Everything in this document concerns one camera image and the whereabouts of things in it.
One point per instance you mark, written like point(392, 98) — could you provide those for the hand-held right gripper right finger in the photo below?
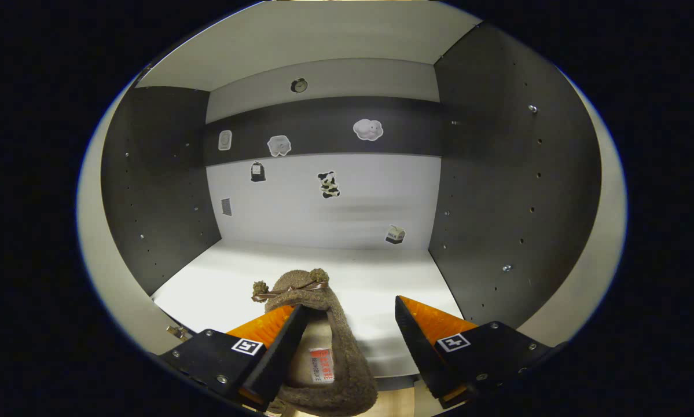
point(419, 353)

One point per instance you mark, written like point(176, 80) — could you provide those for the white shoe cabinet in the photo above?
point(497, 174)

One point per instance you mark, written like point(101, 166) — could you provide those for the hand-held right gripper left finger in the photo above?
point(280, 353)

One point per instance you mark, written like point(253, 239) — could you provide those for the brown fuzzy shoe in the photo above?
point(346, 347)

